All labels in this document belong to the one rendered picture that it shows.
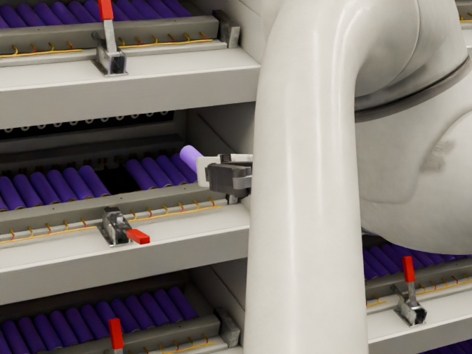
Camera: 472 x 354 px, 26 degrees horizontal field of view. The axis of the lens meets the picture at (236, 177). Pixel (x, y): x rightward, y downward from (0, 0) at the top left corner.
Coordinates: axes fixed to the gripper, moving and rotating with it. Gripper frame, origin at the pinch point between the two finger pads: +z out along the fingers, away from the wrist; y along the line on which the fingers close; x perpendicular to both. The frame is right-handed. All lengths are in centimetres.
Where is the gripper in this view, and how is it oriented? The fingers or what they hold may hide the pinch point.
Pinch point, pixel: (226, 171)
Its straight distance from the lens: 101.8
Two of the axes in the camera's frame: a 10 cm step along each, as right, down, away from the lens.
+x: 1.0, 9.9, 0.8
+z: -4.9, -0.3, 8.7
